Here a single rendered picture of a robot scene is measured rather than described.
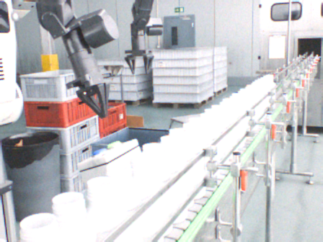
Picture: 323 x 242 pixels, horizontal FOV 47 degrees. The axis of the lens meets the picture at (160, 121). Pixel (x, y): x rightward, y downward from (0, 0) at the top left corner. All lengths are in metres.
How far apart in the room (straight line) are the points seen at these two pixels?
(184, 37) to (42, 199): 9.20
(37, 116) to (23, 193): 0.69
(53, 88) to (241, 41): 8.54
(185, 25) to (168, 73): 4.23
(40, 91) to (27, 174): 0.73
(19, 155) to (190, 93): 5.05
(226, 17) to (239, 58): 1.24
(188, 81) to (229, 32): 4.10
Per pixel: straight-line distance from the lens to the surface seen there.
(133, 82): 8.07
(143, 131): 1.75
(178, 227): 0.73
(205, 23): 11.49
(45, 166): 2.96
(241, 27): 11.21
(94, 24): 0.83
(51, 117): 3.27
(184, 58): 7.45
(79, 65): 0.85
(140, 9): 1.42
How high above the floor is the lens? 1.34
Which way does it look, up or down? 12 degrees down
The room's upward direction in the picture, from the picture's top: 2 degrees counter-clockwise
